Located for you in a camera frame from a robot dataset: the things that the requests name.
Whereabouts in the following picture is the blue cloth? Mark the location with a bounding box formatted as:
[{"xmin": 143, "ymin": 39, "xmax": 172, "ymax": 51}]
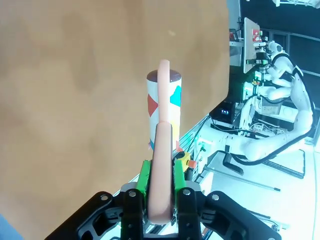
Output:
[{"xmin": 0, "ymin": 213, "xmax": 24, "ymax": 240}]

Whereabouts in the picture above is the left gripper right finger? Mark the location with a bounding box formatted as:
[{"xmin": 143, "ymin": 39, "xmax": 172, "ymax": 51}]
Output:
[{"xmin": 173, "ymin": 159, "xmax": 281, "ymax": 240}]

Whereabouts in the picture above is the black frame bar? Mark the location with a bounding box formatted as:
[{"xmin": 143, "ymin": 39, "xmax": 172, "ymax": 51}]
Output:
[{"xmin": 264, "ymin": 149, "xmax": 306, "ymax": 180}]

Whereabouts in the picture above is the thin black rod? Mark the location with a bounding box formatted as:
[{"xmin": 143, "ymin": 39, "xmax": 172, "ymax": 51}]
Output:
[{"xmin": 204, "ymin": 166, "xmax": 281, "ymax": 193}]

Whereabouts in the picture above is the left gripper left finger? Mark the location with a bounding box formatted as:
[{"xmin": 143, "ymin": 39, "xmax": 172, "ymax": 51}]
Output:
[{"xmin": 46, "ymin": 159, "xmax": 152, "ymax": 240}]

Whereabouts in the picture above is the black flat handle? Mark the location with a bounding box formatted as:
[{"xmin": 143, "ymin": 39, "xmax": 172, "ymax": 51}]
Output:
[{"xmin": 222, "ymin": 151, "xmax": 245, "ymax": 176}]

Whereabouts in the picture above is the yellow emergency stop button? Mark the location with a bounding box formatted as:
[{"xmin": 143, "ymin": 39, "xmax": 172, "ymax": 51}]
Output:
[{"xmin": 177, "ymin": 150, "xmax": 198, "ymax": 171}]

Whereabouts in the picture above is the white control box with buttons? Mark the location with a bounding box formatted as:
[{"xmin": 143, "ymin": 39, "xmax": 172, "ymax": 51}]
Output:
[{"xmin": 243, "ymin": 16, "xmax": 263, "ymax": 74}]

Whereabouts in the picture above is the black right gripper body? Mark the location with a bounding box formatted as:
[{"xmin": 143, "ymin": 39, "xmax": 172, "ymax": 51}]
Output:
[{"xmin": 254, "ymin": 49, "xmax": 272, "ymax": 67}]

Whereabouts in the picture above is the black box with blue lights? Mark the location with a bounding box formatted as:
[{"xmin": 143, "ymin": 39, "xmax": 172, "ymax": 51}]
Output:
[{"xmin": 209, "ymin": 100, "xmax": 237, "ymax": 123}]

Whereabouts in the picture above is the pink plastic utensil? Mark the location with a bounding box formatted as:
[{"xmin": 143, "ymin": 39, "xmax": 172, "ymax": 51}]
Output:
[{"xmin": 147, "ymin": 59, "xmax": 175, "ymax": 225}]

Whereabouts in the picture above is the white can with coloured triangles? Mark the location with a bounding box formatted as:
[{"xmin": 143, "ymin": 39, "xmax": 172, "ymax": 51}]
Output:
[{"xmin": 146, "ymin": 69, "xmax": 183, "ymax": 151}]

